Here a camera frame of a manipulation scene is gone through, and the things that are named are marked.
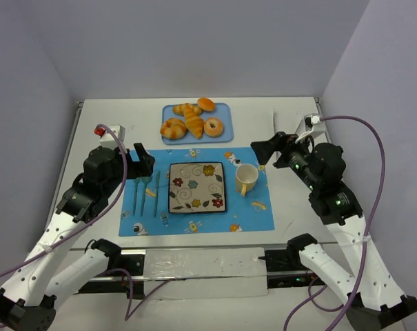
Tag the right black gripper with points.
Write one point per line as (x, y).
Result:
(279, 150)

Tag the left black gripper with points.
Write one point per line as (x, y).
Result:
(134, 164)

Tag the long striped croissant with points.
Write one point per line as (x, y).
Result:
(193, 122)

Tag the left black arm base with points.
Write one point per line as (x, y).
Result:
(117, 282)

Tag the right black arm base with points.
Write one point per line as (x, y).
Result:
(284, 272)

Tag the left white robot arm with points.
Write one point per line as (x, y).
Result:
(29, 299)

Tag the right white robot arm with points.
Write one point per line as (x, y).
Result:
(371, 299)

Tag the round twisted bread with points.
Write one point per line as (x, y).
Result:
(173, 129)

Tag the teal fork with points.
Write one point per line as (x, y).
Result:
(136, 184)

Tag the teal knife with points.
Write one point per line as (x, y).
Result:
(157, 184)

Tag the blue cartoon placemat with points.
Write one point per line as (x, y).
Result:
(251, 213)

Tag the cream yellow mug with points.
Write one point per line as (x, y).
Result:
(246, 177)

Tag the square floral ceramic plate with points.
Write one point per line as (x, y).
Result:
(197, 188)

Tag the small croissant back left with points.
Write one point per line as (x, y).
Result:
(180, 108)

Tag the light blue tray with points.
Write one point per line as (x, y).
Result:
(221, 112)

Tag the round orange bun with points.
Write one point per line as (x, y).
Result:
(206, 104)

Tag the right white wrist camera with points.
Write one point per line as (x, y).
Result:
(311, 125)

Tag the glazed ring donut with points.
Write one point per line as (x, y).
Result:
(213, 127)

